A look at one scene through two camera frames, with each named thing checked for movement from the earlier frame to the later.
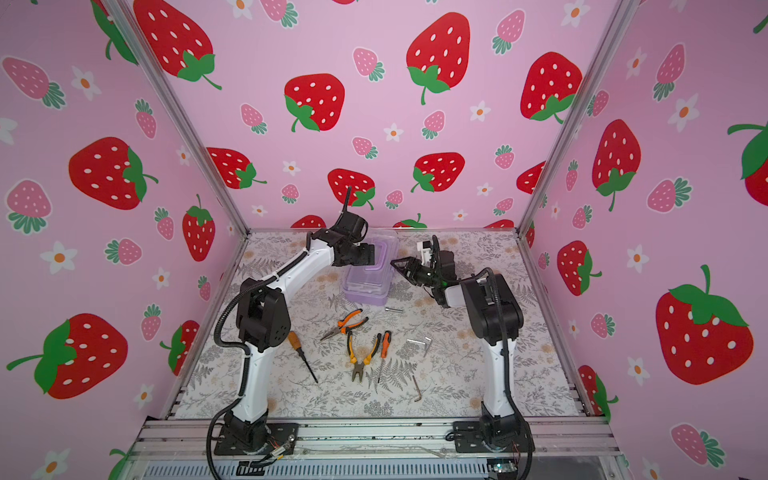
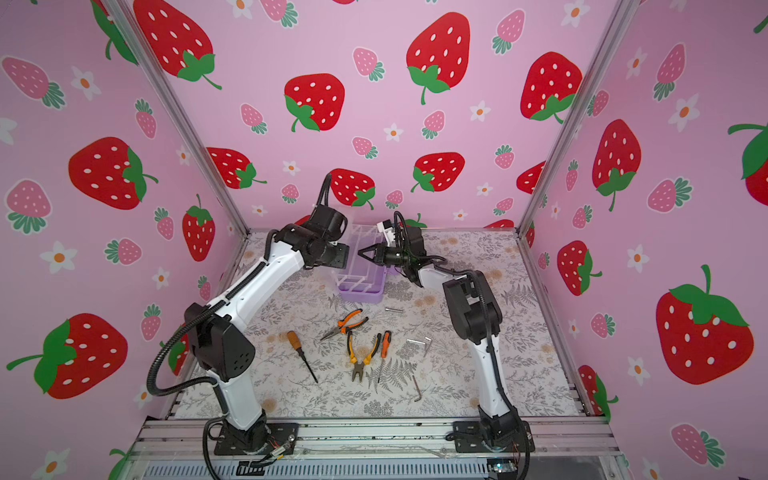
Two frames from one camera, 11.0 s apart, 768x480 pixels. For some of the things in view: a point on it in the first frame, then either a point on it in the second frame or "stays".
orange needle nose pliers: (342, 325) stays
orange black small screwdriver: (385, 350) stays
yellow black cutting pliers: (359, 364) stays
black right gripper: (414, 264) to (382, 253)
